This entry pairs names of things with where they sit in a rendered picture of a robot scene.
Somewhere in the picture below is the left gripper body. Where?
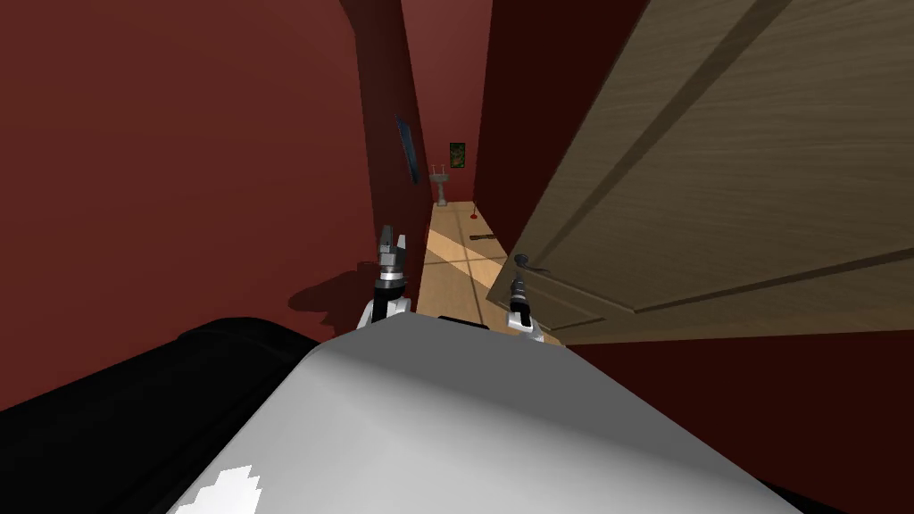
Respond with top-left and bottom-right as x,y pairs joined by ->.
378,241 -> 408,274

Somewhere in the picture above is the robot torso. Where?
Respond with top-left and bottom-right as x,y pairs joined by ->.
165,311 -> 811,514

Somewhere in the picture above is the brown wooden door leaf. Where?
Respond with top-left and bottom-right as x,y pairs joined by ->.
485,0 -> 914,348

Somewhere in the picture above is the grey pedestal sink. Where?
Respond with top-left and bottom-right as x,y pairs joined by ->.
428,164 -> 452,209

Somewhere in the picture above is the blue wall picture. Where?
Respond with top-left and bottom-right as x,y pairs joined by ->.
395,113 -> 422,187

